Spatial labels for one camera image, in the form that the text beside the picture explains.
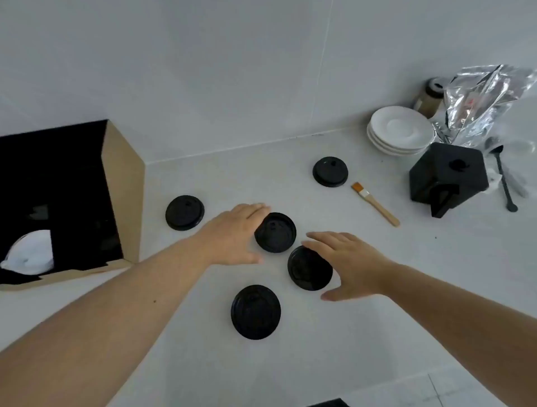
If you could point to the person's left hand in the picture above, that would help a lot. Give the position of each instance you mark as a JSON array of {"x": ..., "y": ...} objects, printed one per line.
[{"x": 228, "y": 237}]

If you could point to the person's right hand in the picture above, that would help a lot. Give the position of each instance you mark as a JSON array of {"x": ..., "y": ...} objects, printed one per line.
[{"x": 356, "y": 268}]

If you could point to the person's right thumb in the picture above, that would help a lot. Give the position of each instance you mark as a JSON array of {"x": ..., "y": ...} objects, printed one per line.
[{"x": 334, "y": 295}]

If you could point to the person's left thumb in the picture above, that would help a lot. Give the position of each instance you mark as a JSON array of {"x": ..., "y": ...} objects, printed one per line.
[{"x": 251, "y": 259}]

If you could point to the black plastic cup lid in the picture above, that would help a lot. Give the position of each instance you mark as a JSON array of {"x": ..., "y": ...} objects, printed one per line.
[
  {"x": 330, "y": 172},
  {"x": 279, "y": 235},
  {"x": 255, "y": 312},
  {"x": 306, "y": 270},
  {"x": 184, "y": 213}
]

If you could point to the person's right forearm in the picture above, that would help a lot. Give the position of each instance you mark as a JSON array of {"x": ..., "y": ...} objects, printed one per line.
[{"x": 461, "y": 318}]

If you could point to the person's left forearm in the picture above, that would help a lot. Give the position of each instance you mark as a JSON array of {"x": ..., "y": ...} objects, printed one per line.
[{"x": 96, "y": 318}]

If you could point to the wooden pastry brush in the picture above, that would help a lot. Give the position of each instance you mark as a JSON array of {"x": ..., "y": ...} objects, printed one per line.
[{"x": 377, "y": 205}]

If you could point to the brown cardboard box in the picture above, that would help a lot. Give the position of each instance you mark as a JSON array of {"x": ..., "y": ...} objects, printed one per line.
[{"x": 126, "y": 188}]

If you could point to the white saucer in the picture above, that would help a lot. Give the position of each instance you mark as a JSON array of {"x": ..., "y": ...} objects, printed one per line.
[
  {"x": 402, "y": 123},
  {"x": 384, "y": 151},
  {"x": 379, "y": 143}
]

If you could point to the black square knock box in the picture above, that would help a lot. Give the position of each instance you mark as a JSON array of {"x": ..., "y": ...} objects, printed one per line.
[{"x": 451, "y": 176}]

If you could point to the small white holder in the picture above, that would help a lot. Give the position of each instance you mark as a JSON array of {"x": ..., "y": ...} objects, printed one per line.
[{"x": 494, "y": 179}]

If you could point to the white plastic bag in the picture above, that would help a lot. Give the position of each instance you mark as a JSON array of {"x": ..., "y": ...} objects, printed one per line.
[{"x": 31, "y": 251}]

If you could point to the glass jar with black lid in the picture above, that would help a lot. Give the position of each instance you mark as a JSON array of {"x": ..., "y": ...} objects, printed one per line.
[{"x": 432, "y": 98}]

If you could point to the silver foil bag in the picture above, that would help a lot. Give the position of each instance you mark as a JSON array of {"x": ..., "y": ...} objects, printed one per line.
[{"x": 478, "y": 100}]

